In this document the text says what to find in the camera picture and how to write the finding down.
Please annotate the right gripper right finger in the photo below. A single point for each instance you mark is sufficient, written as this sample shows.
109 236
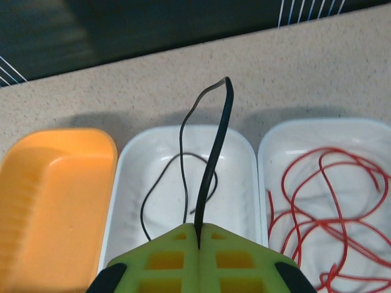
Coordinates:
238 247

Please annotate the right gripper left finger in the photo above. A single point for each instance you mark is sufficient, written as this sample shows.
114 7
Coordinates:
171 244

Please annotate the white plastic tray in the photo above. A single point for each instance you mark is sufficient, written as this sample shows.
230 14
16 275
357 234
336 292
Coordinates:
238 183
345 189

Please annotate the orange plastic tray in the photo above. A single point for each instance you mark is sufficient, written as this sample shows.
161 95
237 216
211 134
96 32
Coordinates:
61 198

